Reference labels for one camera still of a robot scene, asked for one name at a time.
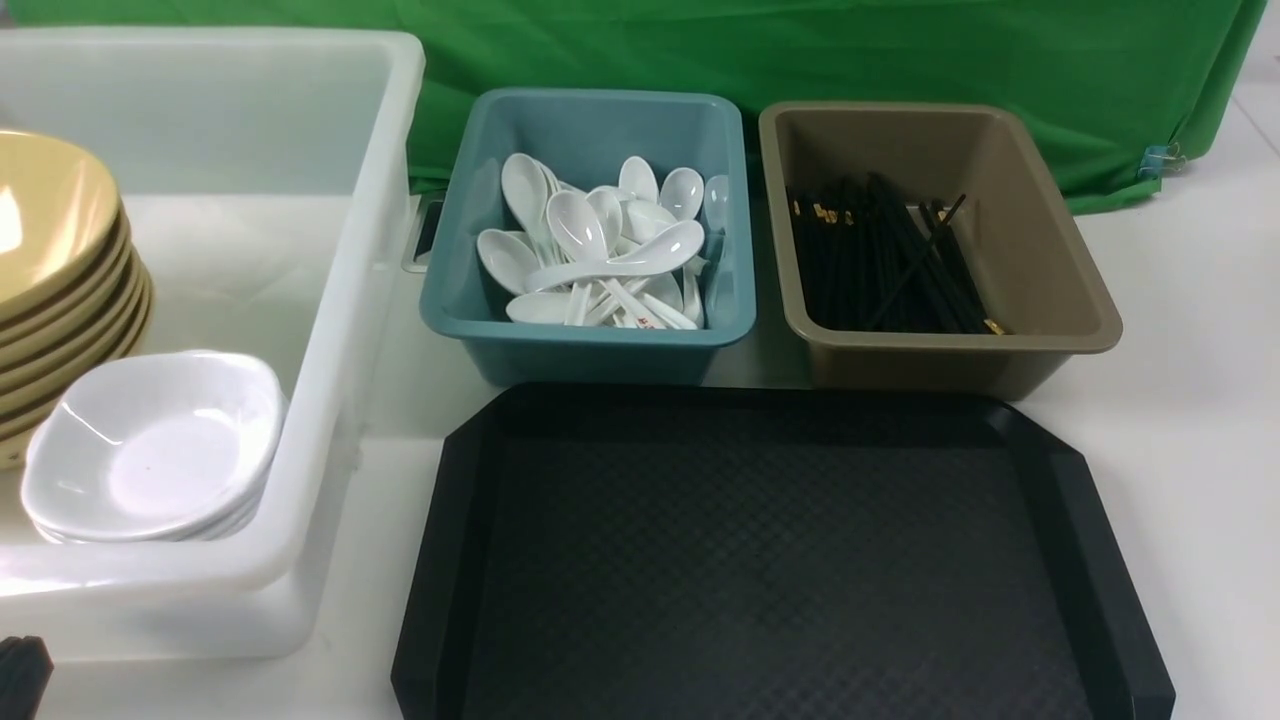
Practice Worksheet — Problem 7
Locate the black serving tray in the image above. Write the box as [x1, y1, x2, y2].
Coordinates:
[390, 384, 1176, 719]

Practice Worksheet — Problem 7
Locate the white plastic tub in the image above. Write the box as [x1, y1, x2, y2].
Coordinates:
[1, 26, 425, 662]

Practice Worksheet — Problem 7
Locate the black object bottom left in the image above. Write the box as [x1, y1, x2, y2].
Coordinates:
[1, 635, 54, 720]

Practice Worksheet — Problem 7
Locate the green cloth backdrop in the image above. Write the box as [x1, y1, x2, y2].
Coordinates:
[8, 1, 1266, 214]

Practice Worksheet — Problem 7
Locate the pile of white spoons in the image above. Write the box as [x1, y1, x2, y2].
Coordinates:
[475, 152, 730, 331]

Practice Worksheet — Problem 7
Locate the blue binder clip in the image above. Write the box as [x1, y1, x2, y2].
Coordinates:
[1137, 142, 1188, 181]

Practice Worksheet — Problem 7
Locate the pile of black chopsticks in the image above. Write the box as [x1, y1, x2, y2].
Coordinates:
[786, 173, 1007, 336]

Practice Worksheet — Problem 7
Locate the brown plastic bin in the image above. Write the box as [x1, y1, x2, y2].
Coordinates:
[759, 101, 1123, 400]

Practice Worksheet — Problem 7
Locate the teal plastic bin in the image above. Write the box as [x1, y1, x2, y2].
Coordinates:
[419, 88, 756, 386]

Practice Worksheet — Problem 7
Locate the stack of tan bowls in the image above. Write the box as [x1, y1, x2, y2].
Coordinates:
[1, 129, 155, 471]

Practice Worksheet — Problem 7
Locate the white square dish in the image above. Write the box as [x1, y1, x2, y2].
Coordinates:
[20, 348, 288, 534]

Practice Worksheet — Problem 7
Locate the white dish in tub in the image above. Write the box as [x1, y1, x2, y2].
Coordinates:
[20, 475, 261, 544]

